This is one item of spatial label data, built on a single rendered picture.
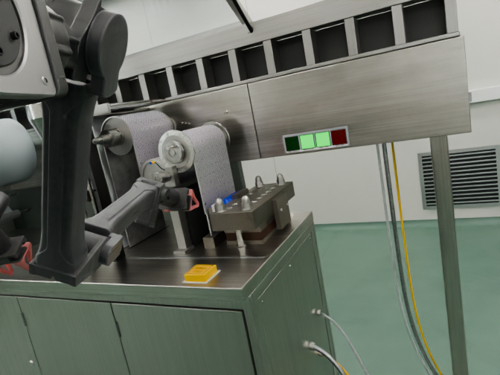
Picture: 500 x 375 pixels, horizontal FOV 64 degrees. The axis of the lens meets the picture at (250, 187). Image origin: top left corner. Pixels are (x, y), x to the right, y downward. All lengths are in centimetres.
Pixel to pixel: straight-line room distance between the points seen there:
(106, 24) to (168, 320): 98
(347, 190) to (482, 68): 151
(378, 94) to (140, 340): 114
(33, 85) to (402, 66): 123
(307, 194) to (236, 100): 260
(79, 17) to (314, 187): 368
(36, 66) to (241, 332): 94
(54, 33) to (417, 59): 119
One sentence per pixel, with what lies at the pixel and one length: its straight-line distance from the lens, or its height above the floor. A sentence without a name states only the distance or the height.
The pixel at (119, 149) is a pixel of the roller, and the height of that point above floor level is 129.
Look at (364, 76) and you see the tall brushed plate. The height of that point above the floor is 138.
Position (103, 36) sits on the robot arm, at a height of 145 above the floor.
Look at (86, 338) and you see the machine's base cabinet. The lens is 162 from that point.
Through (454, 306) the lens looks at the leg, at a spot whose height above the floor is 43.
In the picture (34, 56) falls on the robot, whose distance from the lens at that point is 39.
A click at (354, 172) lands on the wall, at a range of 394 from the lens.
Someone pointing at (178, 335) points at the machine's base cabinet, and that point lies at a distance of 131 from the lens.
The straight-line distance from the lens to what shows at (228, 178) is 154.
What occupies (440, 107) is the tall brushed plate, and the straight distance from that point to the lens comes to 145.
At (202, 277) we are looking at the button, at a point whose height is 92.
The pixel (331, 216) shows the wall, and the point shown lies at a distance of 411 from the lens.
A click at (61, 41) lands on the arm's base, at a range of 44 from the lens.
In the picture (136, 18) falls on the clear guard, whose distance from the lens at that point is 174.
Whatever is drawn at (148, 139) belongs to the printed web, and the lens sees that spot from 156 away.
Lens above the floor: 135
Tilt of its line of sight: 11 degrees down
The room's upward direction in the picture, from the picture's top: 11 degrees counter-clockwise
